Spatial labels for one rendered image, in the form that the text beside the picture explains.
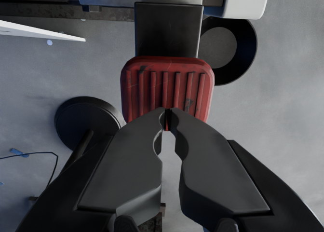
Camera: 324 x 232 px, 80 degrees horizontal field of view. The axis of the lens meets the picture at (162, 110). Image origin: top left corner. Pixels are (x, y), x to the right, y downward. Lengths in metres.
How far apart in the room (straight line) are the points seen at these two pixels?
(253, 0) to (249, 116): 0.88
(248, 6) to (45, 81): 0.97
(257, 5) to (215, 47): 0.66
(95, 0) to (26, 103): 0.99
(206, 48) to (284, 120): 0.59
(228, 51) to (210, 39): 0.10
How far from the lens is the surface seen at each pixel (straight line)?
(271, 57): 1.04
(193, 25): 0.19
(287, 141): 1.33
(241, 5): 0.28
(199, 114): 0.16
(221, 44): 0.94
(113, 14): 0.88
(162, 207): 1.49
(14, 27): 0.57
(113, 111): 1.02
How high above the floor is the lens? 0.89
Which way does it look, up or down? 62 degrees down
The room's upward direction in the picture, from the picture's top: 180 degrees clockwise
